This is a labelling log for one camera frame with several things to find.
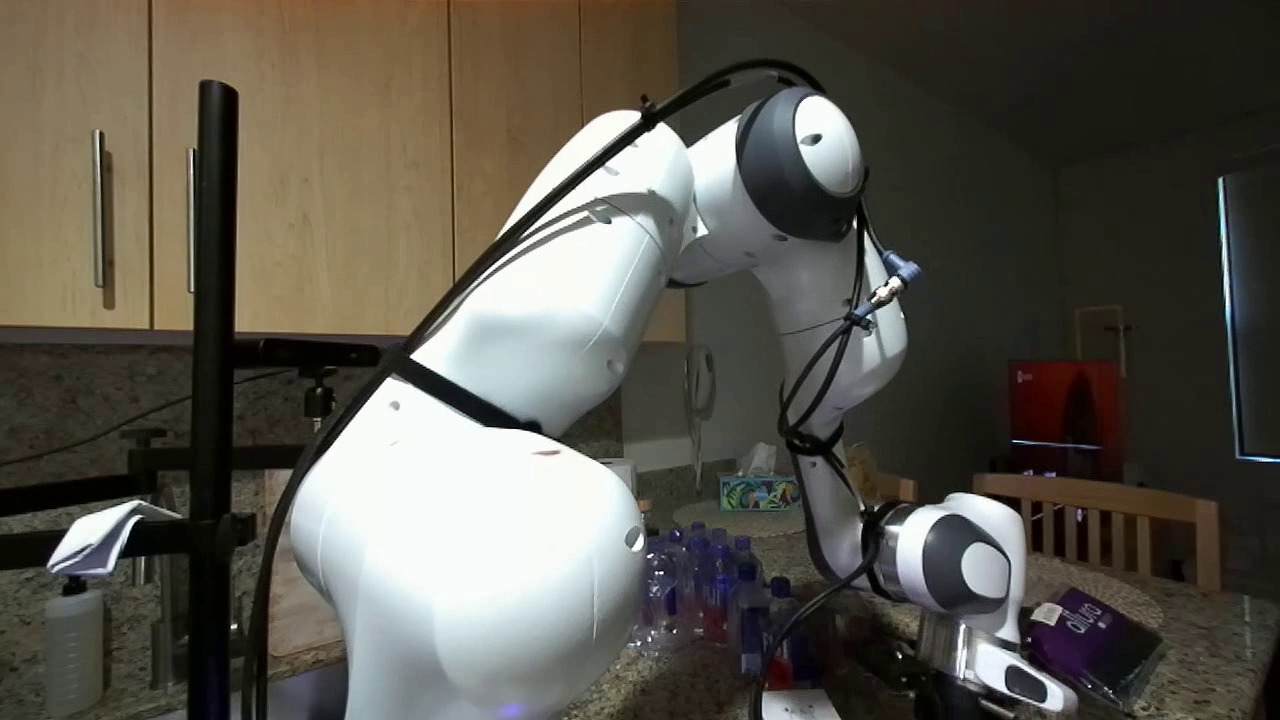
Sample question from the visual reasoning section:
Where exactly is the plastic-wrapped water bottle pack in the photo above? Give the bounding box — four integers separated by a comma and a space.
637, 520, 818, 690

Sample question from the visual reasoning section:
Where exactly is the large window with blind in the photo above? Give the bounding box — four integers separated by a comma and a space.
1211, 156, 1280, 473

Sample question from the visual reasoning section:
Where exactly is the white wall phone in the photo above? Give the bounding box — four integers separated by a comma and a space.
683, 346, 722, 425

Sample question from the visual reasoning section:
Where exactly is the white flat box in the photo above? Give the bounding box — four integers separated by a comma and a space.
758, 684, 849, 720

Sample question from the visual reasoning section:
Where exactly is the purple box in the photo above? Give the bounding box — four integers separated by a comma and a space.
1017, 584, 1170, 705

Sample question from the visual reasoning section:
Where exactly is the wooden slat-back chair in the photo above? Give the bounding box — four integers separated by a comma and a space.
970, 469, 1226, 595

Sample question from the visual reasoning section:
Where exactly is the wooden wall cabinet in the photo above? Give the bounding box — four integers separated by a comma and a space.
0, 0, 694, 346

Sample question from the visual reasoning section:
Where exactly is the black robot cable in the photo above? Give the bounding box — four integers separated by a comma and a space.
245, 57, 926, 720

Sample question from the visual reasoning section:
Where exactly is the white plastic bottle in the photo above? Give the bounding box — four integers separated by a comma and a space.
40, 571, 114, 720

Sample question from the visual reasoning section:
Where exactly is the black strap on arm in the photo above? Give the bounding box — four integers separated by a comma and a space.
393, 354, 550, 435

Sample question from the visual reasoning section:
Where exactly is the metal cabinet handle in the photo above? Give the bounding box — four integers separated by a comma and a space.
182, 140, 199, 296
87, 125, 115, 296

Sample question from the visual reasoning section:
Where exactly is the white crumpled paper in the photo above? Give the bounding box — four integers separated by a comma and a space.
45, 494, 185, 581

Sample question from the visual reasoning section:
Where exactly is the black camera stand pole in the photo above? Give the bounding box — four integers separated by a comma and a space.
0, 75, 393, 720

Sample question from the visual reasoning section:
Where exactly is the red box appliance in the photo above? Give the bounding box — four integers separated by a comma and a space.
1009, 354, 1128, 482

